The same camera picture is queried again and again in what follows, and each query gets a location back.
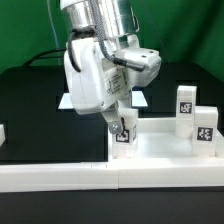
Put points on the white square tabletop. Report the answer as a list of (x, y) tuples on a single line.
[(157, 139)]

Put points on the paper sheet with markers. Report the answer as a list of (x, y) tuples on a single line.
[(138, 100)]

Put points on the white left fence piece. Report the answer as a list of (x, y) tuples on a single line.
[(2, 134)]

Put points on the white front fence bar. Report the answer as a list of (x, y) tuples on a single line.
[(116, 174)]

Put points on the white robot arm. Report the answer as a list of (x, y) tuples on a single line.
[(109, 22)]

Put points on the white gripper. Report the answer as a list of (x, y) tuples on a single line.
[(96, 84)]

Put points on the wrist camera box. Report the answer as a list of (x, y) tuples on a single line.
[(143, 64)]

